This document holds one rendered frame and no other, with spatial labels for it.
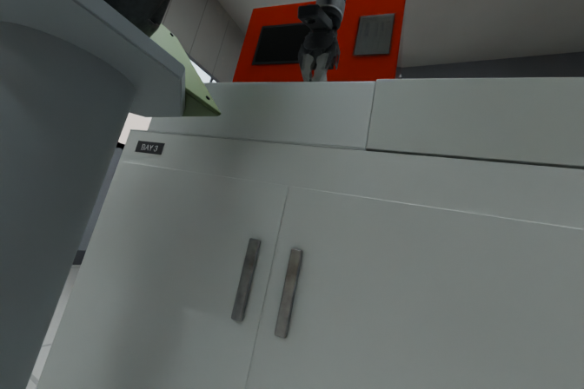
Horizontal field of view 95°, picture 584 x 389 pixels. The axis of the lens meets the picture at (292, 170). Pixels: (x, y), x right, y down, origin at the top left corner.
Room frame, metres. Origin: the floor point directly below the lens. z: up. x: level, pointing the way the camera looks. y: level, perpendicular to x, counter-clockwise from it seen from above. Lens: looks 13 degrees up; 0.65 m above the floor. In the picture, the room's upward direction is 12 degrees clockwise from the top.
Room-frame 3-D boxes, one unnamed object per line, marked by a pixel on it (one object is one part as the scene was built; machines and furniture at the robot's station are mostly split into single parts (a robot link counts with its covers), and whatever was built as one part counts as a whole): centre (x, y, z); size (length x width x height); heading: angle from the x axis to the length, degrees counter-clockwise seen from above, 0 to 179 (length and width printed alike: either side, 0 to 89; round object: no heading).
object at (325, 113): (0.61, 0.12, 0.89); 0.55 x 0.09 x 0.14; 68
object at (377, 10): (1.49, -0.10, 1.52); 0.81 x 0.75 x 0.60; 68
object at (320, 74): (0.57, -0.02, 1.01); 0.06 x 0.03 x 0.09; 158
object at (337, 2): (0.58, 0.00, 1.20); 0.08 x 0.08 x 0.05
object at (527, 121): (0.69, -0.40, 0.89); 0.62 x 0.35 x 0.14; 158
